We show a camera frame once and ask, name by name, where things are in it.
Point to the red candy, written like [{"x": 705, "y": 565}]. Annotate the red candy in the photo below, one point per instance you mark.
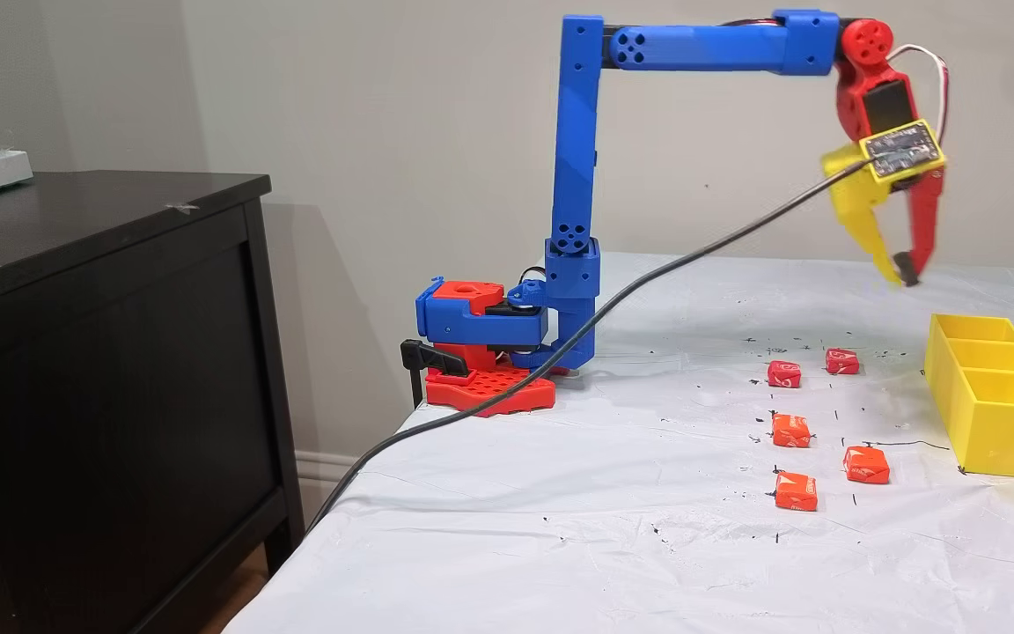
[
  {"x": 784, "y": 374},
  {"x": 841, "y": 361}
]

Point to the orange candy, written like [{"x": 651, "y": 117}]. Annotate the orange candy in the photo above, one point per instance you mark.
[
  {"x": 796, "y": 491},
  {"x": 866, "y": 464},
  {"x": 790, "y": 431}
]

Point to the yellow three-compartment box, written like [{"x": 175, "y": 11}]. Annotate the yellow three-compartment box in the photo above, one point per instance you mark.
[{"x": 1000, "y": 431}]

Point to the white plastic table cover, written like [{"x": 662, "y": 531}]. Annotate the white plastic table cover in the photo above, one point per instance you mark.
[{"x": 648, "y": 546}]

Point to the black table clamp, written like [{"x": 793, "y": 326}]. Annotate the black table clamp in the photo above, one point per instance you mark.
[{"x": 437, "y": 359}]

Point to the black wooden dresser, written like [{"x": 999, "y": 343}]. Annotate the black wooden dresser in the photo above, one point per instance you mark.
[{"x": 102, "y": 396}]

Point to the camera board on yellow mount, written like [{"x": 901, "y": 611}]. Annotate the camera board on yellow mount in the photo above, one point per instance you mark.
[{"x": 901, "y": 151}]

